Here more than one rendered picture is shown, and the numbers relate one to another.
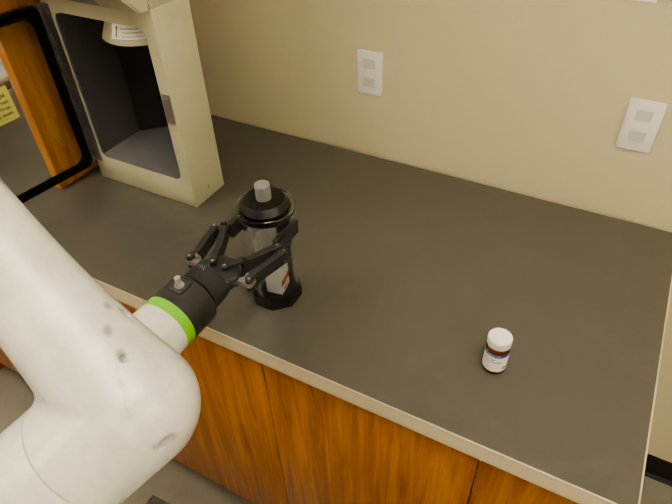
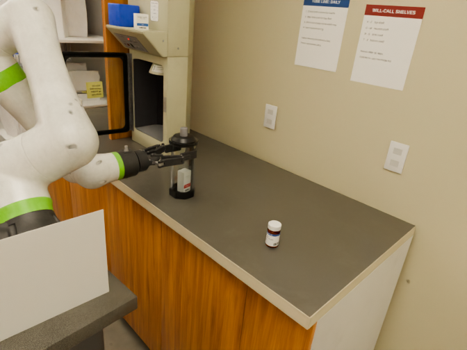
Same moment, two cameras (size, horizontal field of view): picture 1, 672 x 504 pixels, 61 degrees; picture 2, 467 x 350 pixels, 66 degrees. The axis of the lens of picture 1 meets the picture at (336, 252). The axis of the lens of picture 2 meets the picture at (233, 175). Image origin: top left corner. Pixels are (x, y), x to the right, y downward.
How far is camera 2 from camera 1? 0.53 m
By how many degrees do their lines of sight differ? 21
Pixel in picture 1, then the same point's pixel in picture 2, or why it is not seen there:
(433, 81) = (298, 123)
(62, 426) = (38, 128)
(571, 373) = (312, 258)
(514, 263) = (310, 213)
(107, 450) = (48, 139)
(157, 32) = (168, 67)
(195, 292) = (131, 155)
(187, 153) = (168, 128)
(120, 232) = not seen: hidden behind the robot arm
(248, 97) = (215, 125)
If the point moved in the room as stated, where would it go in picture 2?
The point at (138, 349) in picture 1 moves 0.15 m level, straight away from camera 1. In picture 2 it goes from (78, 114) to (87, 98)
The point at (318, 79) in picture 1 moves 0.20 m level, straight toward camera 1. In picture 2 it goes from (247, 118) to (238, 128)
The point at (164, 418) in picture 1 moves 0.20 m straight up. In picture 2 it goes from (74, 137) to (65, 40)
